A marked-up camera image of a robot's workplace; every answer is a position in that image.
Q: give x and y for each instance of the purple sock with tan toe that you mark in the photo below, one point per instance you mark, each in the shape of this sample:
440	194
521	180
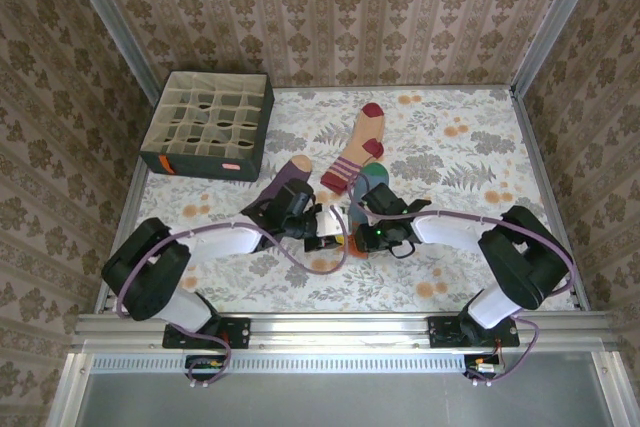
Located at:
292	174

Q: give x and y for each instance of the teal sock with green toe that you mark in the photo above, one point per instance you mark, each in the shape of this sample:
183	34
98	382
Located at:
377	174

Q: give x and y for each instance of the dark fabric sock organizer box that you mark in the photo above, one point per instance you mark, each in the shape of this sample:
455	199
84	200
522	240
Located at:
200	167

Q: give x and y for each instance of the tan sock with maroon toe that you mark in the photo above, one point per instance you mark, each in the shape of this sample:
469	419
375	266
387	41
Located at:
365	129

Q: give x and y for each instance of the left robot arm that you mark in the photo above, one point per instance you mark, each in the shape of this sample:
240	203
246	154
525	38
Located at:
150	272

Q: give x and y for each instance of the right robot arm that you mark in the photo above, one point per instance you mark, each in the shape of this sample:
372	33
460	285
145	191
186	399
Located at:
520	267

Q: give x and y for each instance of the floral tablecloth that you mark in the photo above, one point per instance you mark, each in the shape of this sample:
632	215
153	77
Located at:
260	292

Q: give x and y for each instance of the grey metal panel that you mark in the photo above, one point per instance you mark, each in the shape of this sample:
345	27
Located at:
340	402

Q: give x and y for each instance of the aluminium frame cross rail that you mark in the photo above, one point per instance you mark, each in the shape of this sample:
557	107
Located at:
340	329

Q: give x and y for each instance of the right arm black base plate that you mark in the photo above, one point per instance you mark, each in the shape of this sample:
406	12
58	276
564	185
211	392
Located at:
442	334

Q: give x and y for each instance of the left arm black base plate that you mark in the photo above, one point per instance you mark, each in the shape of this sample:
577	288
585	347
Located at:
240	334

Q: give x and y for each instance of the aluminium frame post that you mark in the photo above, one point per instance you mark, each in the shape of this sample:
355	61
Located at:
555	22
114	22

